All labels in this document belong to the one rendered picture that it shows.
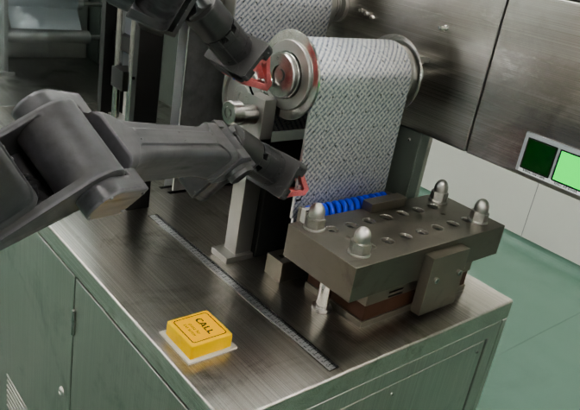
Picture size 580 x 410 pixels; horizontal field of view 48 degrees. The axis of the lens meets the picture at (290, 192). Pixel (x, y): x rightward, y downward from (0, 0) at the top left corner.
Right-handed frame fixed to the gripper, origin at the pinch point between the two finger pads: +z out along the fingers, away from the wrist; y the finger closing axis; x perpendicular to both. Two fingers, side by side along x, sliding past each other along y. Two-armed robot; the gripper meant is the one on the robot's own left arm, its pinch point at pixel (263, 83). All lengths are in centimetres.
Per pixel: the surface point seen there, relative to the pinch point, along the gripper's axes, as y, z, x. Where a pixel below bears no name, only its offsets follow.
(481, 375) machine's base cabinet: 39, 57, -15
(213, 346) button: 21.8, 2.9, -36.5
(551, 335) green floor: 6, 232, 25
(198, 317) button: 16.2, 3.5, -35.1
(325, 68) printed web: 7.1, 1.8, 7.5
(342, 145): 9.0, 15.4, 1.1
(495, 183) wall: -77, 279, 91
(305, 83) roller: 6.5, 0.9, 3.6
